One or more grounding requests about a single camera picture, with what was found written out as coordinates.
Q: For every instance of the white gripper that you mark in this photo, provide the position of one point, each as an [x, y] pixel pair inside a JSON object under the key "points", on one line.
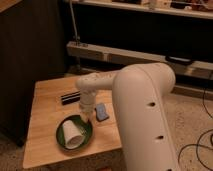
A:
{"points": [[87, 103]]}

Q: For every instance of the green ceramic bowl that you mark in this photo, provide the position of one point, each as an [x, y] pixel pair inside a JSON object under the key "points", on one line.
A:
{"points": [[85, 128]]}

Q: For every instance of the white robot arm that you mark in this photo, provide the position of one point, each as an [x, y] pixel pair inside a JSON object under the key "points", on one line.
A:
{"points": [[137, 92]]}

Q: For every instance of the blue sponge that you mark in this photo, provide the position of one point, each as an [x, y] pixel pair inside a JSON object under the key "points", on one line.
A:
{"points": [[101, 113]]}

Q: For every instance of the black cylindrical object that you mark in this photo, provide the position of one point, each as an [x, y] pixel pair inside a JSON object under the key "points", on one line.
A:
{"points": [[70, 98]]}

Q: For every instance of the white paper cup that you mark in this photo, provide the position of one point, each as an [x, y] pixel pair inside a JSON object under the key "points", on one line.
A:
{"points": [[73, 136]]}

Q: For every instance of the wooden table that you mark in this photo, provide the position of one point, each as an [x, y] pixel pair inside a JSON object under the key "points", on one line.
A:
{"points": [[47, 113]]}

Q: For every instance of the metal pole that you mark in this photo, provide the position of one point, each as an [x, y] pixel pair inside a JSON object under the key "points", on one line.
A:
{"points": [[76, 36]]}

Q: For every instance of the dark cabinet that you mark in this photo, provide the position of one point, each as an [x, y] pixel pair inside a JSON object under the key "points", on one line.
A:
{"points": [[32, 48]]}

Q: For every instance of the grey long case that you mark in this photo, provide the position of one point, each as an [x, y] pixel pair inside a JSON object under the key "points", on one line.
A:
{"points": [[196, 69]]}

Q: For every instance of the upper wooden shelf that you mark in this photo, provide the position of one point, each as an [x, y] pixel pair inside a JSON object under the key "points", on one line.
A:
{"points": [[144, 8]]}

